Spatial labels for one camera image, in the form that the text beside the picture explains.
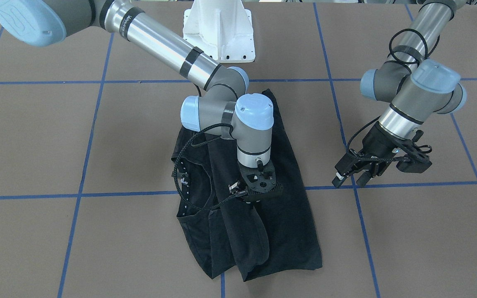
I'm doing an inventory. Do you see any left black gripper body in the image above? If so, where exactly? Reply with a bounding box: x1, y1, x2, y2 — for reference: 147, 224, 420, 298
360, 122, 402, 170

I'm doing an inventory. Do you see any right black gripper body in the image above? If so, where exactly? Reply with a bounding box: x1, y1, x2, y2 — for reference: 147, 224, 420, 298
238, 183, 269, 203

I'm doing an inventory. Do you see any black graphic t-shirt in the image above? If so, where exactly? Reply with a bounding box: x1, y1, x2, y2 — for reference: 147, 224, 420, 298
171, 89, 323, 281

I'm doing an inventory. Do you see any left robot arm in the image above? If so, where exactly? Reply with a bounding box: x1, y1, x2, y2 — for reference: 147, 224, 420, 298
332, 0, 467, 188

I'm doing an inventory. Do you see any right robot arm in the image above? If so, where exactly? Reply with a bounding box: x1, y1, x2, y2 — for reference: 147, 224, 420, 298
0, 0, 282, 202

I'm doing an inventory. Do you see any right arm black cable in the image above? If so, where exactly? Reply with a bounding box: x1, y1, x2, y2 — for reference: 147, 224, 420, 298
173, 123, 243, 211

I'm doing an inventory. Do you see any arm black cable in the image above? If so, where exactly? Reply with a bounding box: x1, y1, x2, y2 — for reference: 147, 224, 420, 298
173, 123, 243, 211
345, 28, 440, 162

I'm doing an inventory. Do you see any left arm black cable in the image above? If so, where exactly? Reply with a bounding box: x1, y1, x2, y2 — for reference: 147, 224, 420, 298
345, 28, 440, 162

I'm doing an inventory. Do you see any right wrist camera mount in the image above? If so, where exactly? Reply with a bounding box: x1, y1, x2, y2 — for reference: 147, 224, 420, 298
238, 160, 284, 199

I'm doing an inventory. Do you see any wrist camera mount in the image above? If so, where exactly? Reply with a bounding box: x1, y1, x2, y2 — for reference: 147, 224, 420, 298
238, 160, 284, 199
393, 130, 432, 173

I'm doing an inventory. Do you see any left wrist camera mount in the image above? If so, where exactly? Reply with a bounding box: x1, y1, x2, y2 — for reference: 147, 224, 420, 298
393, 130, 432, 173

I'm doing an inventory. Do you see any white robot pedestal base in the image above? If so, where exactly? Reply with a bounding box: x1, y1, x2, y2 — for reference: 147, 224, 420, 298
183, 0, 255, 63

